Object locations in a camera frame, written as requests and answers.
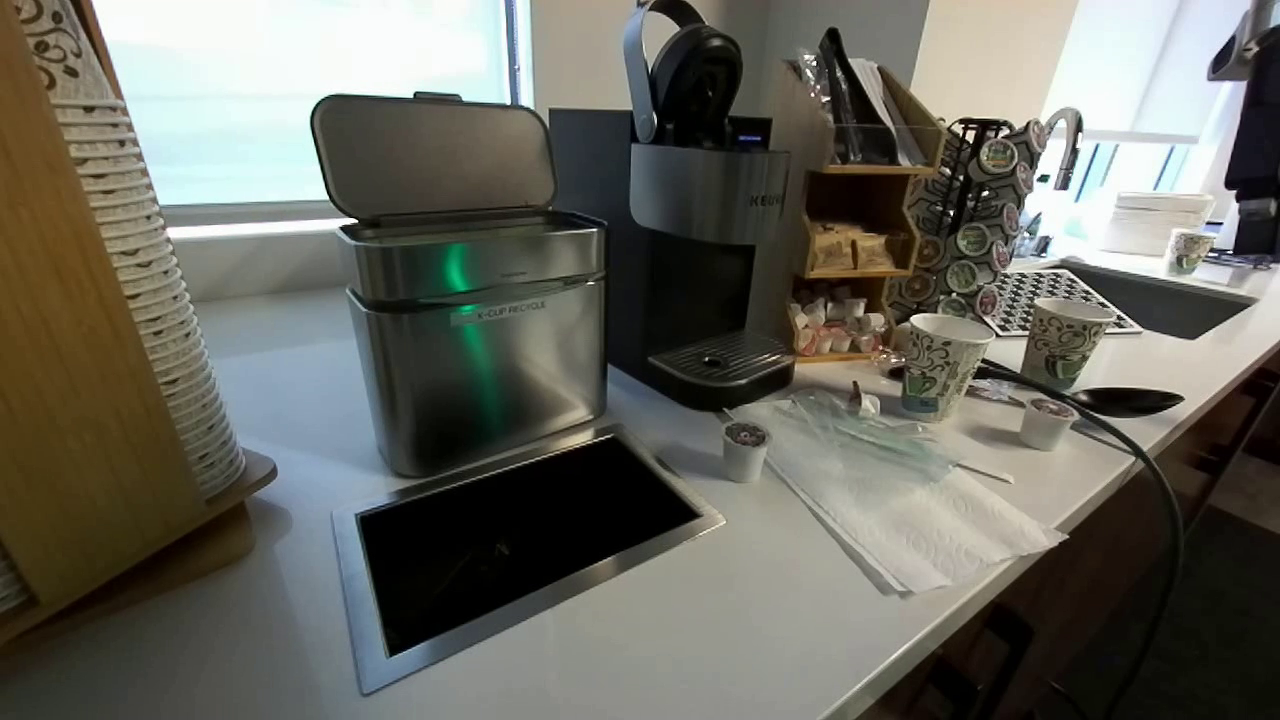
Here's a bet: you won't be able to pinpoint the white coffee pod dark lid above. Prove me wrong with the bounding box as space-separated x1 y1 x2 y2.
719 415 776 486

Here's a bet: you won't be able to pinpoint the black and silver coffee machine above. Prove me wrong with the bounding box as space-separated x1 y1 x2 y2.
549 0 804 415

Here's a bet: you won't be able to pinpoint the stack of patterned paper cups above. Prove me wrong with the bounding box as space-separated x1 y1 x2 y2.
11 0 253 504

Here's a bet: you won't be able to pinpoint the stack of white plates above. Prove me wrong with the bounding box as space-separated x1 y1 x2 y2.
1102 190 1220 261

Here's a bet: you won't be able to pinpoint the stainless steel lidded bin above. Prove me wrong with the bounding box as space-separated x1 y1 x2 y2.
309 87 614 482

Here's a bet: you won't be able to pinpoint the clear plastic bag of stirrers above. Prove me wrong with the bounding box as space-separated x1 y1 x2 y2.
763 389 1015 486

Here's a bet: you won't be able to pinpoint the wooden condiment organizer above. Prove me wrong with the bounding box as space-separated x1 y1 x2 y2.
779 55 953 369

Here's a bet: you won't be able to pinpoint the white paper napkins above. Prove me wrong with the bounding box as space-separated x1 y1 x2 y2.
750 396 1073 598

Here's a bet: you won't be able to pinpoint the black stirrers bundle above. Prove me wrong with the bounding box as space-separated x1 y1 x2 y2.
795 23 906 167

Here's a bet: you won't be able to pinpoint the small white creamer cup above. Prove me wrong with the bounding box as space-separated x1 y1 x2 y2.
1015 390 1080 452

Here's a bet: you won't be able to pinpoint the patterned black white tray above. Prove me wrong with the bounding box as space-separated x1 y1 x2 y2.
983 261 1144 341

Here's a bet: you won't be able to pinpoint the chrome sink faucet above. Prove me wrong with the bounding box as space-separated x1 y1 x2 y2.
1034 105 1092 198

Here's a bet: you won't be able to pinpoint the black plastic spoon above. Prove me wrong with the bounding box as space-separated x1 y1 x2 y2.
974 374 1187 420

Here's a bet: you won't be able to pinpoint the dark countertop sink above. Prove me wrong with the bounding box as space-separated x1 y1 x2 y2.
1057 253 1266 343

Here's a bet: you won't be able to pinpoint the patterned mug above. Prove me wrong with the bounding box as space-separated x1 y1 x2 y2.
1163 224 1220 280

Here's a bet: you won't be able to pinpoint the wooden cup dispenser stand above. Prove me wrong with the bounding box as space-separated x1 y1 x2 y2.
0 0 280 652

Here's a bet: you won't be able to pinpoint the dark hanging jacket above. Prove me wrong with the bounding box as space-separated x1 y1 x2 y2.
1206 0 1280 261

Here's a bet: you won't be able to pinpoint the wire coffee pod carousel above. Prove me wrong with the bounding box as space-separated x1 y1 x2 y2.
889 116 1054 331

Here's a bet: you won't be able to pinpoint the black power cable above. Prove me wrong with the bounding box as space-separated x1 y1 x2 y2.
976 354 1192 720

